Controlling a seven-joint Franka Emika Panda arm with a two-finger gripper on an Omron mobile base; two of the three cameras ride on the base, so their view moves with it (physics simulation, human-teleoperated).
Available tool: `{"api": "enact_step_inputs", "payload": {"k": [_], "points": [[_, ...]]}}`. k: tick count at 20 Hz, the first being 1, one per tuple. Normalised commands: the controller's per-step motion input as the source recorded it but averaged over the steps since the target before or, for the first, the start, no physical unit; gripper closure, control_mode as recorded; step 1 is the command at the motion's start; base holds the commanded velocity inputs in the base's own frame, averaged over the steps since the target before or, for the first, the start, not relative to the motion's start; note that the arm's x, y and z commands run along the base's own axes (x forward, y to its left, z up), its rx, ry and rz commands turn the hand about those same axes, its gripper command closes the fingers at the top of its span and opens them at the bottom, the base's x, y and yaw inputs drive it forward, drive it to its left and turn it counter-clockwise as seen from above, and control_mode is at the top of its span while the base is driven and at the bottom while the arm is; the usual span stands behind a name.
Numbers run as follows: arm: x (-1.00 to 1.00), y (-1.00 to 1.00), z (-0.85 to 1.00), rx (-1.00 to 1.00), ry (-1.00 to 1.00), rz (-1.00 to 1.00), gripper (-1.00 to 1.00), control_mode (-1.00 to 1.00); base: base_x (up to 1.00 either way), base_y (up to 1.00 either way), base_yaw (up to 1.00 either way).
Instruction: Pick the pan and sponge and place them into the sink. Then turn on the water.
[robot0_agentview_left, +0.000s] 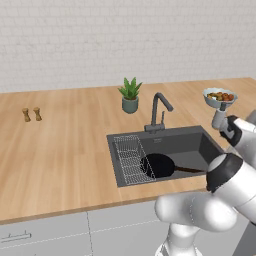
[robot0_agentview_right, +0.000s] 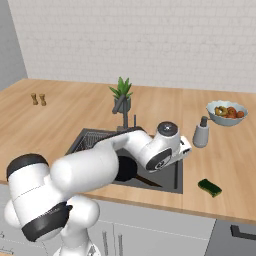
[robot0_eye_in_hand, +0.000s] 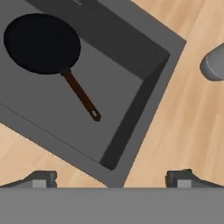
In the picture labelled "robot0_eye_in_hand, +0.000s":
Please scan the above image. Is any black frying pan brown handle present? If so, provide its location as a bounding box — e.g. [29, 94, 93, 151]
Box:
[3, 12, 102, 123]

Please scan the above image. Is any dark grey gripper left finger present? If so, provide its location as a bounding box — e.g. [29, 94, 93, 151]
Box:
[2, 170, 58, 189]

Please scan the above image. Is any dark grey sink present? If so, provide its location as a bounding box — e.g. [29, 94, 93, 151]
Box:
[0, 0, 187, 189]

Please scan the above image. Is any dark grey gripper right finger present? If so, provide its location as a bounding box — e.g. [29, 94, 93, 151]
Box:
[164, 168, 224, 189]

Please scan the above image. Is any grey rounded object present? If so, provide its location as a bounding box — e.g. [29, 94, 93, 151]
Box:
[199, 42, 224, 83]

